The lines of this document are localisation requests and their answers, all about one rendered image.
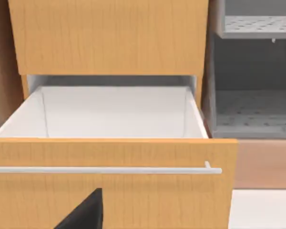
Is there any pale wooden drawer front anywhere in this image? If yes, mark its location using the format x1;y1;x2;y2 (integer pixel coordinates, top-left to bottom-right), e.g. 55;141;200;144
0;137;238;229

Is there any wooden cupboard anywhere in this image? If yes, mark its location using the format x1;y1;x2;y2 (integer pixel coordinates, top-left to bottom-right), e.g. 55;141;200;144
0;0;286;190

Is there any closed wooden drawer front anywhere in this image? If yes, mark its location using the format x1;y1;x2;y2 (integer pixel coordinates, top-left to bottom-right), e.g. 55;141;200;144
8;0;210;76

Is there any long metal drawer handle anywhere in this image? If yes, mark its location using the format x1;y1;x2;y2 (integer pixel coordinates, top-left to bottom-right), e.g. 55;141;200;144
0;161;223;175

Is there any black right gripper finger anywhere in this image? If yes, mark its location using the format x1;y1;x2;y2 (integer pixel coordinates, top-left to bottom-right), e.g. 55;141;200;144
52;187;103;229

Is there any grey pierced shelf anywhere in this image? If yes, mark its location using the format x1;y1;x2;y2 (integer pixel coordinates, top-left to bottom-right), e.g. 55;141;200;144
216;15;286;39

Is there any white open drawer box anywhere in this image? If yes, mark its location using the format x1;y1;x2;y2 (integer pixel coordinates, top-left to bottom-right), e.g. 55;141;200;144
0;85;209;139

